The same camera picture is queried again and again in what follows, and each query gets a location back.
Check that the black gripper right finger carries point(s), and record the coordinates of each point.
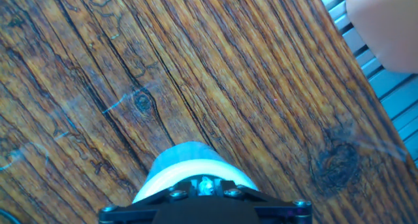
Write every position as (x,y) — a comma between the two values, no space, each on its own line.
(281,212)

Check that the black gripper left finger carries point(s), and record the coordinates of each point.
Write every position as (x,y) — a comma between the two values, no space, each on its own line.
(137,211)

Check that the round white swing-lid trash can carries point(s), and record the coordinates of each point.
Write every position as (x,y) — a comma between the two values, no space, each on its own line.
(189,155)

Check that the wood grain board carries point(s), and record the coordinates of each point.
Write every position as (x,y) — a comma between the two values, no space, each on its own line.
(163,87)

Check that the orange square bin grey rim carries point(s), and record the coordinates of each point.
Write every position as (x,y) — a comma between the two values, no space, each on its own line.
(385,28)

